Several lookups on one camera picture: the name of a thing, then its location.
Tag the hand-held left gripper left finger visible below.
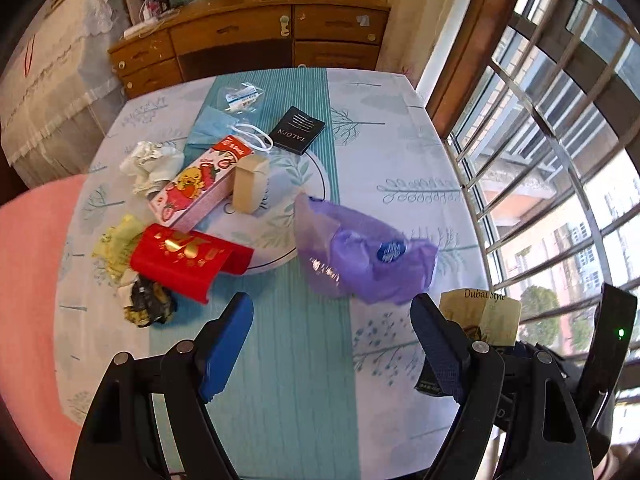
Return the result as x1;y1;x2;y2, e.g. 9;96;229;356
70;291;255;480

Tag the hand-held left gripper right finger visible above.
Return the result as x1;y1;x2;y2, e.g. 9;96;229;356
410;292;596;480

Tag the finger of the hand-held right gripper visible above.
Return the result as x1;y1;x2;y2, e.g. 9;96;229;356
515;340;555;357

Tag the beige printed snack wrapper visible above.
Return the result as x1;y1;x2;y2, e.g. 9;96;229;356
415;287;522;397

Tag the black and gold wrapper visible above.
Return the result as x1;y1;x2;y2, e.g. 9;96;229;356
122;275;177;328

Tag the red gold-printed envelope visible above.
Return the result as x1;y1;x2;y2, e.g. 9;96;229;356
129;224;255;306

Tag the purple plastic bag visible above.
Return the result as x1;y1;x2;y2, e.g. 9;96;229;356
294;194;440;306

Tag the yellow wrapper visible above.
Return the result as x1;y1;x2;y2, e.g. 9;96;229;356
91;214;146;283

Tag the strawberry duck drink carton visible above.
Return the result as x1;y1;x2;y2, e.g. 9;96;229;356
150;135;258;228

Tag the small beige cardboard box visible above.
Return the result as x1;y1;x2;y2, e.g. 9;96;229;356
232;154;271;213

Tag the white paper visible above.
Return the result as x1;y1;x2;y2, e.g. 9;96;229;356
119;141;186;196

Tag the pink cloth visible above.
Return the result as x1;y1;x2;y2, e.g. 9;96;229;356
0;175;156;480

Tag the tree-printed tablecloth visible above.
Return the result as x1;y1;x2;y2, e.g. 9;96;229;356
55;67;493;480

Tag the blue face mask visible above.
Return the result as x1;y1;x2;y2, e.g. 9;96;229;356
187;106;275;153

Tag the black card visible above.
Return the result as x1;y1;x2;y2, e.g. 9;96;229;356
268;106;326;156

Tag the metal window grille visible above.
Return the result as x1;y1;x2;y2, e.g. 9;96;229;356
450;0;640;361

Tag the clear plastic packet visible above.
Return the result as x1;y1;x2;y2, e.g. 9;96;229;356
220;81;266;113

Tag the wooden dresser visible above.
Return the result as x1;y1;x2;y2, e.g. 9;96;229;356
107;0;392;101

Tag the cloth-covered cabinet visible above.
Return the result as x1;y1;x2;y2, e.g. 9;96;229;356
0;0;136;186

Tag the white power strip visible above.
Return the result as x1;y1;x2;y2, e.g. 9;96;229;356
122;19;161;38

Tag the wooden window frame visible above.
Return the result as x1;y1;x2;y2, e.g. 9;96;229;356
427;0;531;133

